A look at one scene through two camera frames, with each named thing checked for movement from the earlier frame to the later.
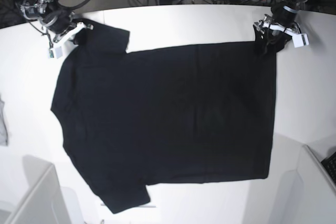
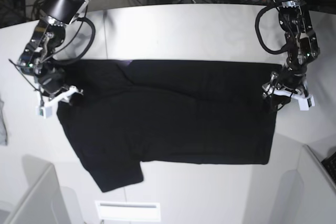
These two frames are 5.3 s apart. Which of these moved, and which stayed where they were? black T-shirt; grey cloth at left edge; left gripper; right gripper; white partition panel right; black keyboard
Moved: black T-shirt; left gripper; right gripper
Stayed: grey cloth at left edge; white partition panel right; black keyboard
